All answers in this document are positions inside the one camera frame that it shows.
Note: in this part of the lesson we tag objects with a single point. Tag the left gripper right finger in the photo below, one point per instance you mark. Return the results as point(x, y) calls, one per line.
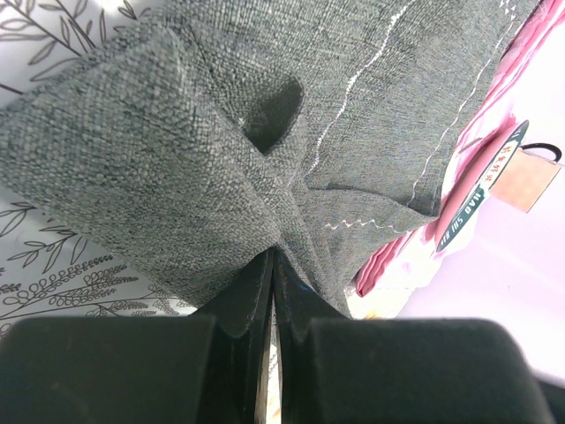
point(338, 370)

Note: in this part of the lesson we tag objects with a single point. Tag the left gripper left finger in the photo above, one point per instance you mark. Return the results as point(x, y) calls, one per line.
point(208, 367)

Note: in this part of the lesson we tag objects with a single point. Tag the grey cloth napkin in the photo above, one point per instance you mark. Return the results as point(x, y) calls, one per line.
point(214, 130)

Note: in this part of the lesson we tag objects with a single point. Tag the pink placemat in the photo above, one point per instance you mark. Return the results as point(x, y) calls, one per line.
point(529, 73)

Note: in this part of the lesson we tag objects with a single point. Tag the cream mug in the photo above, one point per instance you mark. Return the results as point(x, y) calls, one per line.
point(528, 174)

